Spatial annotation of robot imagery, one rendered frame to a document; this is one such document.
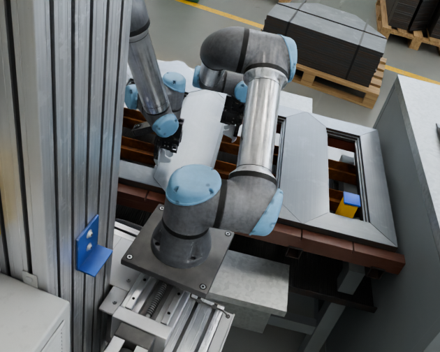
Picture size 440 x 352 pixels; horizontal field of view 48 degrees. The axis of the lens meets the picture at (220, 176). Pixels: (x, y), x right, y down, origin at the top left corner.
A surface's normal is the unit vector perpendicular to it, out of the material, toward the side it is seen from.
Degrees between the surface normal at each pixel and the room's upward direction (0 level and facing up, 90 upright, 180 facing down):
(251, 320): 90
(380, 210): 0
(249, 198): 28
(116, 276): 0
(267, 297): 0
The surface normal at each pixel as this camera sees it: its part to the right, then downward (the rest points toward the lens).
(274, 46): 0.14, -0.33
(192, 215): -0.04, 0.63
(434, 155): 0.19, -0.75
